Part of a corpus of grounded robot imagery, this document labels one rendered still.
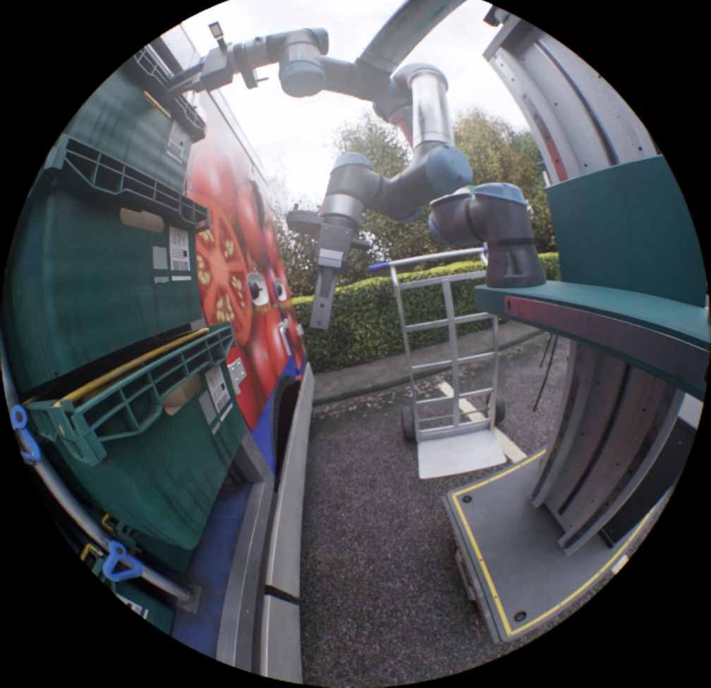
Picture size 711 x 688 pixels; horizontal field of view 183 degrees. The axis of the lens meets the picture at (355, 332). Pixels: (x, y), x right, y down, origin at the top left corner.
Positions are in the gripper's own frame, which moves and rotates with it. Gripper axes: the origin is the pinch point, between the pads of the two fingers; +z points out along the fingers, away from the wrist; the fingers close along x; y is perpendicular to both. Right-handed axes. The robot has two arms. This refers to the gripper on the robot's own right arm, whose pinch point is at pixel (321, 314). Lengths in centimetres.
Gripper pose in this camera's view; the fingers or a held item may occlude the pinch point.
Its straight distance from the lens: 37.4
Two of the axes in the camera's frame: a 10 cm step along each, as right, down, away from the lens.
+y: 9.8, 1.6, 1.4
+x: -1.3, -0.8, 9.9
